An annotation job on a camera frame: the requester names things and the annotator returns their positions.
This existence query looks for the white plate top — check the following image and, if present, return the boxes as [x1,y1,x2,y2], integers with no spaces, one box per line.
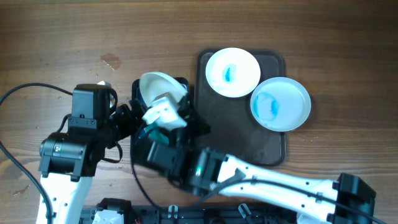
[205,47,261,98]

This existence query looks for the white plate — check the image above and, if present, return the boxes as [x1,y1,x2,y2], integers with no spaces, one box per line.
[139,72,188,106]
[205,47,261,98]

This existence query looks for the black water basin tray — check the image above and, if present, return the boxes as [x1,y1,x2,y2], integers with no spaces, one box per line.
[130,73,191,170]

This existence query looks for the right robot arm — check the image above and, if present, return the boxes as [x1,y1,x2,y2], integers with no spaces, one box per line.
[143,93,380,223]

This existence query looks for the green yellow sponge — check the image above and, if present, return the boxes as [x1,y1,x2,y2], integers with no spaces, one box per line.
[136,124,169,144]

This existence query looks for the dark brown serving tray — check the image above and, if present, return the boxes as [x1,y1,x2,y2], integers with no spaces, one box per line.
[194,49,286,167]

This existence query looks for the white plate bottom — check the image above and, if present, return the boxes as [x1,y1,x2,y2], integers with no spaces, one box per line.
[139,72,188,106]

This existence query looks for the light blue plate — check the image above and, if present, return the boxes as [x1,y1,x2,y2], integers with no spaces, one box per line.
[249,77,312,132]

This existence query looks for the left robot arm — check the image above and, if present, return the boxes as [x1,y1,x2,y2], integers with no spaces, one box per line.
[36,84,144,223]

